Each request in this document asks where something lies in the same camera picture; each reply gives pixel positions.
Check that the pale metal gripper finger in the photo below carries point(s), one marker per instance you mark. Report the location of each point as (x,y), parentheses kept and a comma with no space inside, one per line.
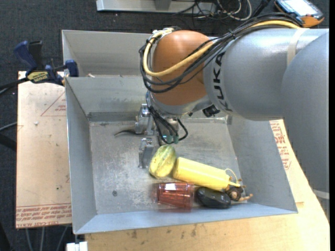
(142,121)
(145,150)

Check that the yellow-green toy fruit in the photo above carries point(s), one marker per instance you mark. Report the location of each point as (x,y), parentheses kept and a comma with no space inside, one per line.
(162,161)

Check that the brown thin curved thing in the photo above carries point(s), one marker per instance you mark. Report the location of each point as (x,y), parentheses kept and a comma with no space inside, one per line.
(123,132)

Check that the grey metal bin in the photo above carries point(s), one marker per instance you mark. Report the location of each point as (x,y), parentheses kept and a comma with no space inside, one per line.
(117,166)

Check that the red clear plastic cup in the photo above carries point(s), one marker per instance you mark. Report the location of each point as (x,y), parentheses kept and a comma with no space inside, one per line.
(174,195)

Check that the yellow squeeze bottle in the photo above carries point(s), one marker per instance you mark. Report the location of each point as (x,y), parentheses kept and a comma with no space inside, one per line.
(199,173)

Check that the dark green oval stone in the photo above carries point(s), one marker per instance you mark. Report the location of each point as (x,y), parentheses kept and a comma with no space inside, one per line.
(213,198)

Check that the brown toy animal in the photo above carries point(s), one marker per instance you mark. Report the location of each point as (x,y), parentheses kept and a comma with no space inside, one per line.
(235,193)

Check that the brown cardboard board red print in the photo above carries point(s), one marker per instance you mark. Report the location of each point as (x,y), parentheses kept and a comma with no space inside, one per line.
(42,153)

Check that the black cylinder on white bracket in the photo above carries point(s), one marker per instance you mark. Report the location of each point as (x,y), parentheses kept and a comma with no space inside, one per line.
(210,111)

